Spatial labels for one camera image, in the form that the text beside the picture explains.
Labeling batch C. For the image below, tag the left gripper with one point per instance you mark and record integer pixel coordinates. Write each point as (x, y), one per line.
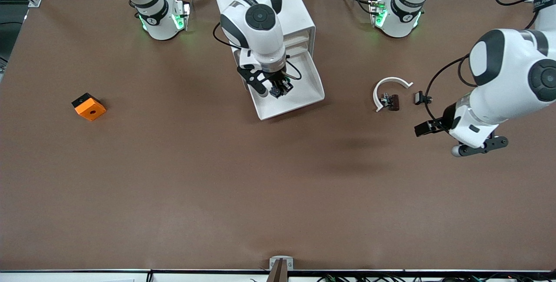
(446, 115)

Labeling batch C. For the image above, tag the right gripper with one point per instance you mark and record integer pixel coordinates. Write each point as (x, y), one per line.
(276, 83)

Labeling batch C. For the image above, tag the green push button switch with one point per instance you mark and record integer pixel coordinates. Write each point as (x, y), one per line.
(278, 91)

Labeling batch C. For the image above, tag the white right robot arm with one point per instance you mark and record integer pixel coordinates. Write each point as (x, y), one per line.
(256, 25)

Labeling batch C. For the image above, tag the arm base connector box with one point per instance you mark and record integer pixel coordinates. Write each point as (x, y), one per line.
(181, 12)
(377, 11)

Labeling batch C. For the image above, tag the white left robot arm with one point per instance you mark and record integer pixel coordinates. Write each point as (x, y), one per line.
(508, 69)

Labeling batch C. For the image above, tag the white drawer cabinet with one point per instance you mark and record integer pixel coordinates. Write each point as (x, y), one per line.
(299, 8)

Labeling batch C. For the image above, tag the orange and black button box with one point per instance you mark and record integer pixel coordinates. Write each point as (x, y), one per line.
(90, 109)

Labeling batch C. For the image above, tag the small black clip part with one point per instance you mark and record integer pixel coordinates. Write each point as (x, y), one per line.
(419, 97)

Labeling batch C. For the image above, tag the brown component with metal clip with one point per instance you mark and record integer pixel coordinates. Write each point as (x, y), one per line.
(394, 102)

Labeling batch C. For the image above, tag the white curved plastic part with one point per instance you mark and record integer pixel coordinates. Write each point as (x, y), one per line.
(381, 85)

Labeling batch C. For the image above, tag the grey mounting bracket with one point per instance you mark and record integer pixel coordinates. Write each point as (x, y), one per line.
(281, 259)

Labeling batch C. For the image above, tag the brown camera post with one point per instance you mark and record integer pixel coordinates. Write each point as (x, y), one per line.
(279, 273)

